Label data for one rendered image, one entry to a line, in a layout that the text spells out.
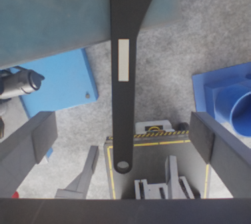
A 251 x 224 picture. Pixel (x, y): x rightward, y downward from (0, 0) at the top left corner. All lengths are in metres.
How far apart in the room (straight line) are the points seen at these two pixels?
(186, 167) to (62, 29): 1.19
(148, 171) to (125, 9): 1.14
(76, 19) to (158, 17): 0.10
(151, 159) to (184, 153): 0.22
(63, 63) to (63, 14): 1.01
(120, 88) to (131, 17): 0.09
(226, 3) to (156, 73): 0.65
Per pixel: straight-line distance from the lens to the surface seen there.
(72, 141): 1.56
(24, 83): 0.87
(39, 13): 0.25
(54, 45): 0.24
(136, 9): 0.23
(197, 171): 1.35
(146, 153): 1.18
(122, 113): 0.24
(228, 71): 1.51
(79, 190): 0.29
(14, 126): 1.49
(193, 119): 0.16
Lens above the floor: 1.29
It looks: 73 degrees down
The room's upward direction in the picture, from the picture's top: 178 degrees clockwise
